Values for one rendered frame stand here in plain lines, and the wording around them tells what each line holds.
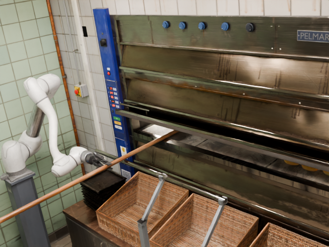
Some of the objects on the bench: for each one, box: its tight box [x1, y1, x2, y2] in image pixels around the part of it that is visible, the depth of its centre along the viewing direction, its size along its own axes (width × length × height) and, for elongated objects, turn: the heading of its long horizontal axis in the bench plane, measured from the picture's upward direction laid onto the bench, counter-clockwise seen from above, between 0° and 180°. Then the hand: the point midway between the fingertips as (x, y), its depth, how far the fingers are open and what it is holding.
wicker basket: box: [96, 172, 189, 247], centre depth 314 cm, size 49×56×28 cm
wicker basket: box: [149, 193, 259, 247], centre depth 273 cm, size 49×56×28 cm
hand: (107, 165), depth 281 cm, fingers closed on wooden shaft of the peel, 3 cm apart
